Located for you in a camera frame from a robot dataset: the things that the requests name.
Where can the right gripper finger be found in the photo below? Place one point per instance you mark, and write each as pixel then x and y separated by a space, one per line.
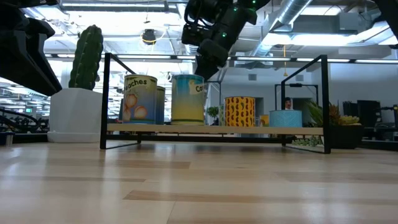
pixel 204 71

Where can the carrots label food can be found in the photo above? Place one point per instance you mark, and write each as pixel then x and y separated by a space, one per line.
pixel 186 105

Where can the orange chili pattern can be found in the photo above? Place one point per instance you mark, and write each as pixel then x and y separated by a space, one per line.
pixel 239 112

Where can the blue label tall can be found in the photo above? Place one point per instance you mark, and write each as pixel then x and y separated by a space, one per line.
pixel 160 105

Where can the peaches label food can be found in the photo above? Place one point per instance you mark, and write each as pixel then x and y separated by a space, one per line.
pixel 140 102

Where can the yellow short can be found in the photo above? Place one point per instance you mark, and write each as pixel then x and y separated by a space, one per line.
pixel 264 120

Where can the blue chevron short can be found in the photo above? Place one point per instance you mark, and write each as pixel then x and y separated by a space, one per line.
pixel 285 119

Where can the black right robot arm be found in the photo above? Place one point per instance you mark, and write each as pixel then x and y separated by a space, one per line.
pixel 239 12

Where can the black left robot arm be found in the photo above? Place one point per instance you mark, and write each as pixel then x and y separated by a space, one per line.
pixel 21 56

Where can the small background potted plant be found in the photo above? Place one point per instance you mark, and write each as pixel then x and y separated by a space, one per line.
pixel 214 112

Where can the linear ceiling light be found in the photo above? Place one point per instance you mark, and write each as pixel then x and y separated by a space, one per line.
pixel 146 57
pixel 264 59

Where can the black ceiling device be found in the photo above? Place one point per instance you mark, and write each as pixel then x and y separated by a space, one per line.
pixel 149 36

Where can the person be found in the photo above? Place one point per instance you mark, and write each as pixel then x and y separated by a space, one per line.
pixel 288 104

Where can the green cactus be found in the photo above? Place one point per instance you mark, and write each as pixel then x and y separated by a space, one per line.
pixel 87 62

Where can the small succulent plant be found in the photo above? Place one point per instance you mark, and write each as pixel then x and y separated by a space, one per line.
pixel 334 115

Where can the white hexagonal plant pot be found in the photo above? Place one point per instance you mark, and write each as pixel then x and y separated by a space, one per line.
pixel 74 115

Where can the dark round plant pot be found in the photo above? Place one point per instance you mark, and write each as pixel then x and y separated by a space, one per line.
pixel 346 137

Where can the dark background monitor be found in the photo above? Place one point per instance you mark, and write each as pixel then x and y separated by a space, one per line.
pixel 368 112

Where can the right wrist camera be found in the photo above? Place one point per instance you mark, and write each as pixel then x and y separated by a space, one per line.
pixel 192 34

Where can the black frame wooden shelf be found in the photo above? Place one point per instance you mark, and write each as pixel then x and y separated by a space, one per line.
pixel 199 129

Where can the silver ventilation duct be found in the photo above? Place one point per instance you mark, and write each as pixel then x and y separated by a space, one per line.
pixel 292 12

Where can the black background rack frame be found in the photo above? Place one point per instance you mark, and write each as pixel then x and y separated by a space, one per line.
pixel 297 85

